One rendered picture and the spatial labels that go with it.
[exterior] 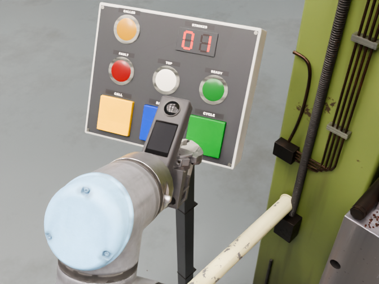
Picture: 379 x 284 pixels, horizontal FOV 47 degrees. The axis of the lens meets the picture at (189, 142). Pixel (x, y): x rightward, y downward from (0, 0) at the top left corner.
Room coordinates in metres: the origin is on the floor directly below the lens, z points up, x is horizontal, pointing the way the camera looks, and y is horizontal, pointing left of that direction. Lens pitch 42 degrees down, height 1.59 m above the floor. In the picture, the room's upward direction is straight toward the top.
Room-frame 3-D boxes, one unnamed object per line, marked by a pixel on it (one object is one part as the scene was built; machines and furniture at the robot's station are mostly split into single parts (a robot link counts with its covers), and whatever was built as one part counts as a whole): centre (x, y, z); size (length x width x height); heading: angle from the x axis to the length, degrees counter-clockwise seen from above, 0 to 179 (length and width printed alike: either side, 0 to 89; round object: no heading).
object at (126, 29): (0.81, 0.13, 1.16); 0.05 x 0.03 x 0.04; 45
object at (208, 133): (0.66, -0.03, 1.01); 0.07 x 0.05 x 0.07; 70
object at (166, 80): (0.74, 0.05, 1.09); 0.05 x 0.03 x 0.04; 45
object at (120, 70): (0.77, 0.14, 1.09); 0.05 x 0.03 x 0.04; 45
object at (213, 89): (0.71, -0.05, 1.09); 0.05 x 0.03 x 0.04; 45
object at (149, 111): (0.70, 0.06, 1.01); 0.07 x 0.05 x 0.07; 70
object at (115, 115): (0.73, 0.16, 1.01); 0.07 x 0.05 x 0.07; 70
